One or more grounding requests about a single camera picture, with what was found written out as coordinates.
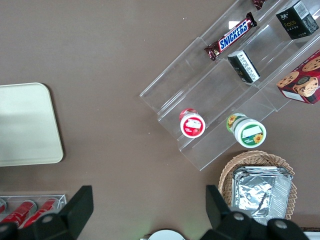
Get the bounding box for clear acrylic stepped stand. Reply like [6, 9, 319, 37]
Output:
[139, 0, 320, 172]

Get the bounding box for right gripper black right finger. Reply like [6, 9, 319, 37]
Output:
[199, 184, 310, 240]

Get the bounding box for red cookie box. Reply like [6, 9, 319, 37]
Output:
[276, 49, 320, 105]

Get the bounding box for light tan wicker basket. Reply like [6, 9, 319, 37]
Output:
[218, 150, 298, 221]

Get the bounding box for red lid yogurt cup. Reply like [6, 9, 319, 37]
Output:
[179, 107, 206, 139]

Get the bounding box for beige plastic tray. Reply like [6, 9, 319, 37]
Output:
[0, 82, 64, 167]

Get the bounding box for clear acrylic bottle rack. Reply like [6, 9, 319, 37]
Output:
[0, 194, 68, 229]

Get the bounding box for white plastic bin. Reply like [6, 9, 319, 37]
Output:
[301, 226, 320, 240]

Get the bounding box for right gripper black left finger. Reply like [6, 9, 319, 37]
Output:
[0, 185, 94, 240]

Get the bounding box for Snickers bar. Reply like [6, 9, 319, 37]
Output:
[251, 0, 269, 11]
[204, 11, 258, 62]

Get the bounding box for green lid yogurt cup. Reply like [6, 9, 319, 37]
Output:
[226, 112, 267, 148]

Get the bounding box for stack of foil trays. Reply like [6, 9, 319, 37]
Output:
[231, 166, 294, 226]

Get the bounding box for small black box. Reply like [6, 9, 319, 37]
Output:
[275, 0, 320, 40]
[227, 49, 261, 84]

